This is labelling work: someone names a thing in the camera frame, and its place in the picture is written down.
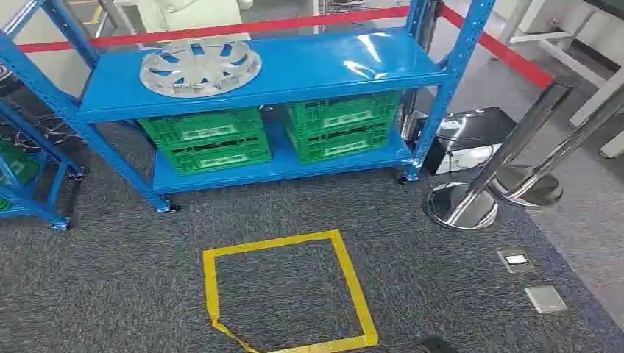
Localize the black box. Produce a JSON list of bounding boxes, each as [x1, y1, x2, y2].
[[421, 107, 518, 177]]

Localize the yellow floor tape square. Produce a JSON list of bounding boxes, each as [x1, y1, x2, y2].
[[202, 229, 380, 353]]

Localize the black cable coil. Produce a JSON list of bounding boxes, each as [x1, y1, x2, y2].
[[13, 113, 82, 153]]

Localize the chrome barrier stanchion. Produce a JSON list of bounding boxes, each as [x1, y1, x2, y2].
[[422, 75, 581, 232], [398, 0, 443, 143], [492, 85, 624, 209]]

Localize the red barrier belt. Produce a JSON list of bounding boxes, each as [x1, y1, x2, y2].
[[439, 4, 555, 90], [17, 5, 411, 54]]

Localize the black robot right foot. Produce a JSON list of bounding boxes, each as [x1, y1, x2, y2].
[[419, 336, 459, 353]]

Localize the pale cabinet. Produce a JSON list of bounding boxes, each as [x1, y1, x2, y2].
[[136, 0, 252, 44]]

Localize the silver plastic hubcap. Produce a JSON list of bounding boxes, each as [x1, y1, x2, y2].
[[139, 38, 263, 99]]

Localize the closed metal floor socket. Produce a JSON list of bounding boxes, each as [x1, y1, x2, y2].
[[524, 285, 568, 315]]

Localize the green plastic crate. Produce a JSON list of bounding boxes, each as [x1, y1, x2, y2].
[[294, 121, 399, 165], [286, 91, 402, 142], [138, 107, 267, 150], [0, 141, 40, 187], [163, 134, 272, 177]]

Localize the open metal floor socket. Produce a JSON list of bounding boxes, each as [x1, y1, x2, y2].
[[497, 248, 536, 274]]

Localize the white metal frame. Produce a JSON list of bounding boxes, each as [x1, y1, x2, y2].
[[497, 0, 624, 160]]

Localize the blue metal shelf rack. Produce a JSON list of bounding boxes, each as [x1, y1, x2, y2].
[[0, 99, 85, 232], [0, 0, 497, 214]]

